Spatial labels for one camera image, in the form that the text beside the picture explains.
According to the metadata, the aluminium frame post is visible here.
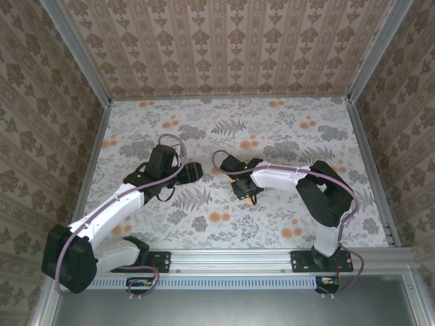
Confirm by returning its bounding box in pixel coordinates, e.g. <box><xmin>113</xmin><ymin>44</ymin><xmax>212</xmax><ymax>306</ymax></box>
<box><xmin>346</xmin><ymin>0</ymin><xmax>415</xmax><ymax>103</ymax></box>
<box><xmin>39</xmin><ymin>0</ymin><xmax>113</xmax><ymax>106</ymax></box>

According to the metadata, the grey slotted cable duct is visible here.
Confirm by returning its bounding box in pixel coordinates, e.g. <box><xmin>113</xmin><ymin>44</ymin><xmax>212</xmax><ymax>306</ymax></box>
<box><xmin>63</xmin><ymin>275</ymin><xmax>320</xmax><ymax>290</ymax></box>

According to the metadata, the floral patterned table cover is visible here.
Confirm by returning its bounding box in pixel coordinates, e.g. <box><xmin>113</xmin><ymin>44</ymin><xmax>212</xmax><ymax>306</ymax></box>
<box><xmin>73</xmin><ymin>98</ymin><xmax>392</xmax><ymax>251</ymax></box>

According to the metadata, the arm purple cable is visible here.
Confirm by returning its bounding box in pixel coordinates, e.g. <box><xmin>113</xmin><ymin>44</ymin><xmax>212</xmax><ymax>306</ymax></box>
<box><xmin>211</xmin><ymin>149</ymin><xmax>365</xmax><ymax>300</ymax></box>
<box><xmin>54</xmin><ymin>133</ymin><xmax>188</xmax><ymax>302</ymax></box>

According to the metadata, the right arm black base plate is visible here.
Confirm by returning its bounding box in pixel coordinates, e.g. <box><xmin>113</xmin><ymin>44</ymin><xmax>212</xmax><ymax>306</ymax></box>
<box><xmin>291</xmin><ymin>250</ymin><xmax>354</xmax><ymax>274</ymax></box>

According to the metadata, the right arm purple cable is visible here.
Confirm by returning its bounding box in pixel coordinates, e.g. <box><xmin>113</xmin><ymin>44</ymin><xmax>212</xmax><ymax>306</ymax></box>
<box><xmin>211</xmin><ymin>149</ymin><xmax>365</xmax><ymax>300</ymax></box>

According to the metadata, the grey metal sheet panel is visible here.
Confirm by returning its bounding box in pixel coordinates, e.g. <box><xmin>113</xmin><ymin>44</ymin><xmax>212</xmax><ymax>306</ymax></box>
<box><xmin>50</xmin><ymin>274</ymin><xmax>422</xmax><ymax>326</ymax></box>

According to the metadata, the aluminium side rail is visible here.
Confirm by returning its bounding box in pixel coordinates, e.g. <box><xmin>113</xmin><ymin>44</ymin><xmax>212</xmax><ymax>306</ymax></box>
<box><xmin>64</xmin><ymin>100</ymin><xmax>113</xmax><ymax>249</ymax></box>
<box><xmin>345</xmin><ymin>96</ymin><xmax>402</xmax><ymax>247</ymax></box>

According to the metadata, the aluminium back rail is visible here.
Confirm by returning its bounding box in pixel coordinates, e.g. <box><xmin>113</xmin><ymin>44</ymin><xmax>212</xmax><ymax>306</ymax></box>
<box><xmin>110</xmin><ymin>95</ymin><xmax>351</xmax><ymax>102</ymax></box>

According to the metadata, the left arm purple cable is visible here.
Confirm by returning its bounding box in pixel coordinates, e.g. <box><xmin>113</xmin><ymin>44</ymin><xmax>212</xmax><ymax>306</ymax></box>
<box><xmin>54</xmin><ymin>133</ymin><xmax>188</xmax><ymax>302</ymax></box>

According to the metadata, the black cable junction box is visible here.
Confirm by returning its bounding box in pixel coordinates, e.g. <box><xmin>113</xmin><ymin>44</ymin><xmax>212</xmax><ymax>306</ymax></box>
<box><xmin>314</xmin><ymin>275</ymin><xmax>341</xmax><ymax>294</ymax></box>

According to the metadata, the aluminium front frame rail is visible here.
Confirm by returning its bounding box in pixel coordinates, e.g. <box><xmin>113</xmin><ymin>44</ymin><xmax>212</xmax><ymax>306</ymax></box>
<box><xmin>50</xmin><ymin>247</ymin><xmax>417</xmax><ymax>272</ymax></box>

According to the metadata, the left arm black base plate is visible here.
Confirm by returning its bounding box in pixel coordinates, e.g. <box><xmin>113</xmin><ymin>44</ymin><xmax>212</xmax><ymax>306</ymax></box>
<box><xmin>110</xmin><ymin>250</ymin><xmax>172</xmax><ymax>274</ymax></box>

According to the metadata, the left gripper thin black cable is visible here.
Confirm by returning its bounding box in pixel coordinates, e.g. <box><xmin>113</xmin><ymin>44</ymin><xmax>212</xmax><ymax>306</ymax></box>
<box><xmin>158</xmin><ymin>184</ymin><xmax>177</xmax><ymax>204</ymax></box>

